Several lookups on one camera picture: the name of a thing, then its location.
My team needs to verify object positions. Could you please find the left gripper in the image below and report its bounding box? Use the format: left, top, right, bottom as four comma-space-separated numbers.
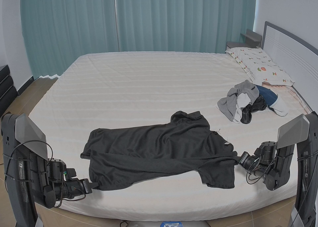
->
72, 178, 93, 198

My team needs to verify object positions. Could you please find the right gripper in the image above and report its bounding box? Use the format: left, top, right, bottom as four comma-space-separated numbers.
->
238, 151, 260, 170

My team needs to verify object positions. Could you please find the black T-shirt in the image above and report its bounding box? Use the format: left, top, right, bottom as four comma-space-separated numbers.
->
80, 111, 238, 191

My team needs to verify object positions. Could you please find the pile of clothes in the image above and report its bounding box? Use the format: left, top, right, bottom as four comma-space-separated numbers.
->
217, 80, 289, 124

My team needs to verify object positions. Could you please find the bed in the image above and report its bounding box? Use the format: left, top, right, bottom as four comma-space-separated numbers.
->
24, 21, 318, 221

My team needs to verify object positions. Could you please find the white printed pillow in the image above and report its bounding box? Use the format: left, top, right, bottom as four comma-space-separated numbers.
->
225, 47, 295, 86

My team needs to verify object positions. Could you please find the grey bedside table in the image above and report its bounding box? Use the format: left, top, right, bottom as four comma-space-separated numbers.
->
227, 29, 262, 49

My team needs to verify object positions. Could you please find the black chest of drawers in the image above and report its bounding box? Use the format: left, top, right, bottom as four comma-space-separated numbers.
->
0, 65, 18, 112

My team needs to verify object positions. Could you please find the blue-green curtain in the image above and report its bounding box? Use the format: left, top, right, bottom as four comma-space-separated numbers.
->
117, 0, 257, 53
21, 0, 121, 78

